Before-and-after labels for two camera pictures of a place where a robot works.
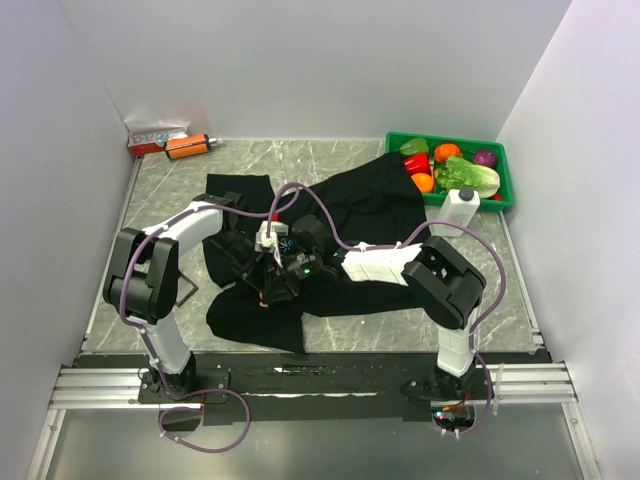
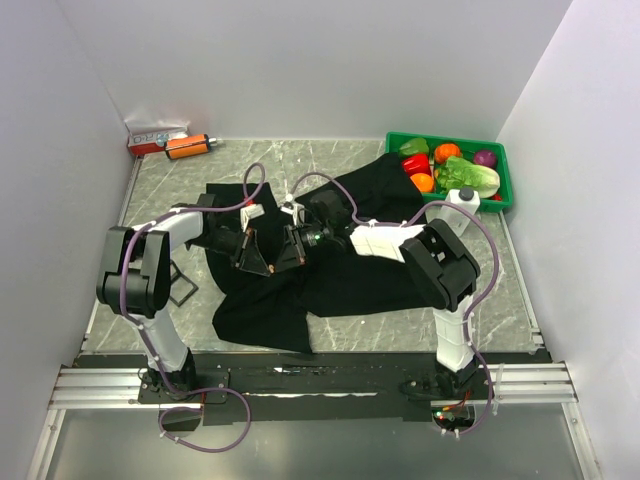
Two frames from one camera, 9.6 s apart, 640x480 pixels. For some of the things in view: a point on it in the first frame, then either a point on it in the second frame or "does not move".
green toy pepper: (417, 145) does not move
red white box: (149, 137) does not move
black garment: (282, 257) does not move
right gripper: (285, 276) to (294, 253)
